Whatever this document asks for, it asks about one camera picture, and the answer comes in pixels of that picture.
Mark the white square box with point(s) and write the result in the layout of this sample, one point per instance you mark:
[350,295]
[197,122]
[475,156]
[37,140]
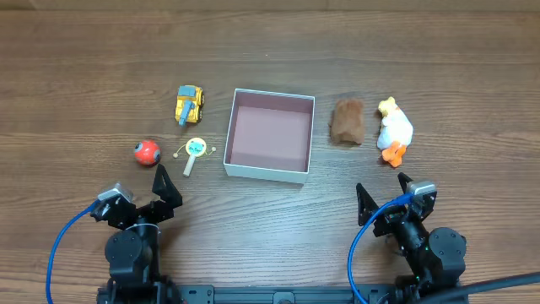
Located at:
[269,136]

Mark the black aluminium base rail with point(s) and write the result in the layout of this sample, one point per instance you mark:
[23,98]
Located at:
[203,294]

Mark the wooden cat rattle drum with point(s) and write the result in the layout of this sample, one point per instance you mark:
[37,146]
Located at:
[195,148]

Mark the brown plush toy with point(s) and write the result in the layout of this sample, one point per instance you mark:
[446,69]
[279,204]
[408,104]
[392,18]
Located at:
[347,123]

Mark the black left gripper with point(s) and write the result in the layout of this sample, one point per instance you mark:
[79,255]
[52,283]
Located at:
[141,212]

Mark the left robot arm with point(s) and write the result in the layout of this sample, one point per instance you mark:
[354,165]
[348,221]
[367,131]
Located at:
[133,252]

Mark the white plush duck toy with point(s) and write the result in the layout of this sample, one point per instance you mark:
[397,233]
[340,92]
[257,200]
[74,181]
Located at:
[396,132]

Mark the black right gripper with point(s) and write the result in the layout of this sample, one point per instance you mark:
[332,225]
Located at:
[392,215]

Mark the yellow and blue toy truck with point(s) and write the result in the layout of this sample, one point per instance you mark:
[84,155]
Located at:
[190,101]

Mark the red ball toy with eye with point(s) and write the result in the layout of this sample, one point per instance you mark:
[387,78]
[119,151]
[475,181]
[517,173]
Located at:
[147,153]

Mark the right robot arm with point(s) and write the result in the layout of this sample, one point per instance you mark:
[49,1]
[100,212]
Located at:
[436,258]

